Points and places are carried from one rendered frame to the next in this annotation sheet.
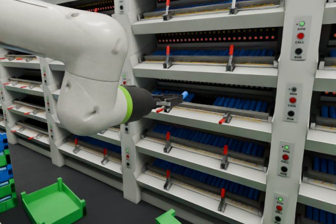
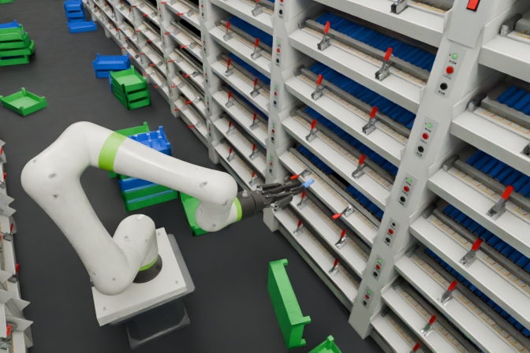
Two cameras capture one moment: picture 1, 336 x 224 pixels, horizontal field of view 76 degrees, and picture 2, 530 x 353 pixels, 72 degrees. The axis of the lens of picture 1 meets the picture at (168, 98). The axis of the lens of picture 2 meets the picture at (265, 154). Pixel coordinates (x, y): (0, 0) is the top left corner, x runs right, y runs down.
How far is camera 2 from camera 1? 0.88 m
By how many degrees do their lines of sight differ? 32
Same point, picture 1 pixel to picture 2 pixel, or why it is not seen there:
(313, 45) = (413, 201)
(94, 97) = (213, 221)
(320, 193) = (398, 302)
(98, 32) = (215, 197)
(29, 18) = (182, 184)
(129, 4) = (285, 61)
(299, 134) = (390, 258)
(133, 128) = (276, 173)
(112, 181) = not seen: hidden behind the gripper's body
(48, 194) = not seen: hidden behind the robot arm
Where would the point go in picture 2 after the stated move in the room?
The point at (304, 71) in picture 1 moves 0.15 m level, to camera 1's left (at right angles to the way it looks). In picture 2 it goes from (403, 216) to (356, 201)
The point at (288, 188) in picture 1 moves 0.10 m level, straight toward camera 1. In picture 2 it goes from (375, 287) to (356, 301)
